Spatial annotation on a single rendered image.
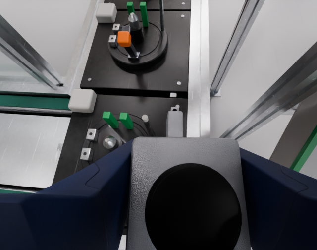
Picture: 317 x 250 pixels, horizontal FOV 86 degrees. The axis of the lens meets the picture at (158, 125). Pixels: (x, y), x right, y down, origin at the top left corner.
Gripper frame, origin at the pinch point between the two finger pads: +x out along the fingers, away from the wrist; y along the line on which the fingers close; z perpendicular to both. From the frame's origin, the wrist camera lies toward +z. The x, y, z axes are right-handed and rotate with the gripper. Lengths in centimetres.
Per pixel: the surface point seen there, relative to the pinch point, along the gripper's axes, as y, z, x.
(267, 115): -11.7, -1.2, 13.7
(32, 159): 29.3, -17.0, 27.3
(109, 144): 8.2, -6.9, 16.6
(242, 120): -10.8, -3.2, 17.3
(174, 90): -2.3, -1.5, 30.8
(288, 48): -38, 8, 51
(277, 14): -38, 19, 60
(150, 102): 2.7, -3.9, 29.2
